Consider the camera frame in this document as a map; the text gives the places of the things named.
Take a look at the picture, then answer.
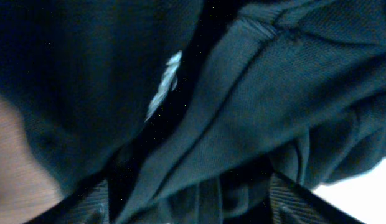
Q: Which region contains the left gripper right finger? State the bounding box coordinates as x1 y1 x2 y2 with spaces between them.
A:
269 172 363 224

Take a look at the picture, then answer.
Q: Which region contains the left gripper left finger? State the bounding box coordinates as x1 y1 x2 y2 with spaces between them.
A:
26 179 110 224

